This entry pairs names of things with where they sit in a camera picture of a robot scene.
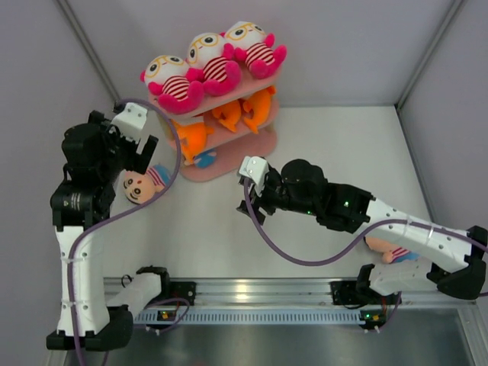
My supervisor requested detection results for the pink three-tier toy shelf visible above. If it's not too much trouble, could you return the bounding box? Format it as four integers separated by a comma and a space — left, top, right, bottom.
162, 70, 281, 182

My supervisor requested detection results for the white slotted cable duct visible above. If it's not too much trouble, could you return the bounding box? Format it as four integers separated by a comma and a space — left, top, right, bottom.
134, 307, 365, 326

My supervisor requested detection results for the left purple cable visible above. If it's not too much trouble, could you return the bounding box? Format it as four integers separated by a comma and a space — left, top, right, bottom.
67, 98, 181, 366

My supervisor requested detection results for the large orange shark plush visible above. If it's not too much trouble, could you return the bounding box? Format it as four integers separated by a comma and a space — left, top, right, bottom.
242, 85, 276, 134

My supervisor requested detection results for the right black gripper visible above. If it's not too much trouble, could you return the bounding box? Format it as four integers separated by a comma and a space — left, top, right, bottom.
238, 169, 319, 224

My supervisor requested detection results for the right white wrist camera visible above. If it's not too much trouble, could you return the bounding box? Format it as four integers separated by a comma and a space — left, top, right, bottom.
237, 156, 269, 195

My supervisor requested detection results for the purple cable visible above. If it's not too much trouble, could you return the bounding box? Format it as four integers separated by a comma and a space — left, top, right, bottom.
67, 98, 181, 366
243, 178, 488, 266

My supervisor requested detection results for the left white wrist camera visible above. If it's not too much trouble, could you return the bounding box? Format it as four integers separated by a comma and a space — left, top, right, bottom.
111, 102, 148, 144

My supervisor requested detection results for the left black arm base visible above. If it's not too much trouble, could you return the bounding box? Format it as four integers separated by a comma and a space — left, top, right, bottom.
150, 280, 197, 333

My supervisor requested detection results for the orange shark plush on shelf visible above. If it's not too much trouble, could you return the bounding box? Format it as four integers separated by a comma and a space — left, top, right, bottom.
173, 121, 214, 164

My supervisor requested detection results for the boy doll plush blue cap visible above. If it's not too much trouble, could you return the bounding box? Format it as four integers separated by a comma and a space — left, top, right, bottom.
123, 164, 171, 204

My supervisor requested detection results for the boy doll plush on shelf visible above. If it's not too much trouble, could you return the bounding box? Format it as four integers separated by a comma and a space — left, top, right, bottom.
184, 149, 217, 169

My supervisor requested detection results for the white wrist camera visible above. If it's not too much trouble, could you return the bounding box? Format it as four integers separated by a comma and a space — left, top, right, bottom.
237, 156, 269, 195
111, 102, 148, 144

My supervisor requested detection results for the small orange shark plush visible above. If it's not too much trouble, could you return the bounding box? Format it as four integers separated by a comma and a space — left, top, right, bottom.
211, 100, 242, 133

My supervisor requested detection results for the white panda plush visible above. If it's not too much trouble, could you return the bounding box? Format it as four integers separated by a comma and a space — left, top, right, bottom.
186, 32, 242, 97
221, 21, 287, 79
140, 55, 204, 114

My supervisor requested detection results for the boy doll plush right side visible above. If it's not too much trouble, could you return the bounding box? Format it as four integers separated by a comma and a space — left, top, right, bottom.
364, 236, 419, 264

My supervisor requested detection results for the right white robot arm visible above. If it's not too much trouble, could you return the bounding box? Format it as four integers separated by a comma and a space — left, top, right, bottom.
238, 156, 487, 303

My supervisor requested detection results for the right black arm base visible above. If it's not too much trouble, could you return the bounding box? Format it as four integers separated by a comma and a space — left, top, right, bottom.
330, 281, 402, 333

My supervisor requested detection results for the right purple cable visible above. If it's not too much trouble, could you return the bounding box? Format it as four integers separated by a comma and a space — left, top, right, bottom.
243, 178, 488, 266

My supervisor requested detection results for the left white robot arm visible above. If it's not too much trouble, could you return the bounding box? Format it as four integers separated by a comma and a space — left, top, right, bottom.
47, 103, 172, 352

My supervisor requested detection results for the aluminium front rail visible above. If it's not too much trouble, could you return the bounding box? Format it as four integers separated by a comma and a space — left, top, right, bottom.
102, 277, 477, 307

